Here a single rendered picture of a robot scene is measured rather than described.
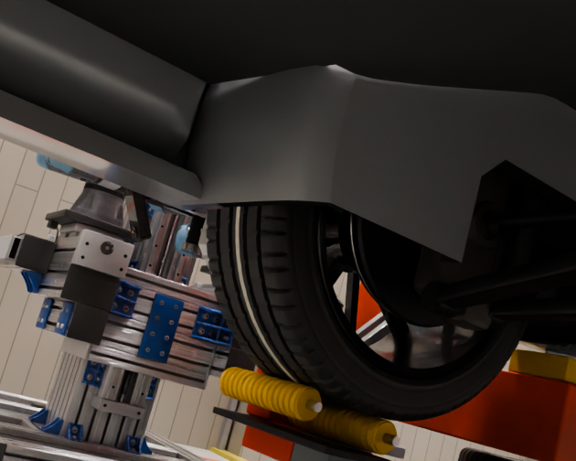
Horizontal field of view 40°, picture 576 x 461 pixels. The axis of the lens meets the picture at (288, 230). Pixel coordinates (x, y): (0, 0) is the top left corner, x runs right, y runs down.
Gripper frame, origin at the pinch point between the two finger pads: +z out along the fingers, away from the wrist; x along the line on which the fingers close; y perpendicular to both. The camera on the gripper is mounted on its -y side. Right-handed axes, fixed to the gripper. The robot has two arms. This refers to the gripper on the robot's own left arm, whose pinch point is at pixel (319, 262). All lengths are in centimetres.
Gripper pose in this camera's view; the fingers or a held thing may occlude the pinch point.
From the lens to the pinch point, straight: 192.0
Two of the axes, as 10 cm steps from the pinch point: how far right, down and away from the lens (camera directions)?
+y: -2.6, 9.5, -1.9
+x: -1.3, -2.3, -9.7
